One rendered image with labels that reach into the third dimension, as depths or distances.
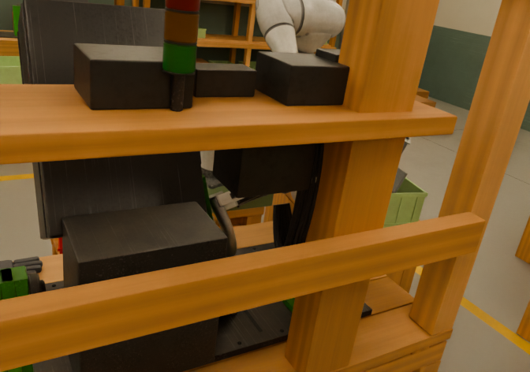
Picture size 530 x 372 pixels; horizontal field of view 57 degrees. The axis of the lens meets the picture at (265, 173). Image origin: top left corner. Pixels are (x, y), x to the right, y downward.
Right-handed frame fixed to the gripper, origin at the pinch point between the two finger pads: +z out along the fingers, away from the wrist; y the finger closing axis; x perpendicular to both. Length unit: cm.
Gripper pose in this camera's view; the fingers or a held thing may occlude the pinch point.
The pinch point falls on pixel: (225, 202)
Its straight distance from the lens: 129.6
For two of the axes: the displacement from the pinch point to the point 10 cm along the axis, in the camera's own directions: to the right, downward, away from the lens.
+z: -8.7, 3.2, -3.8
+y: 2.7, -3.3, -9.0
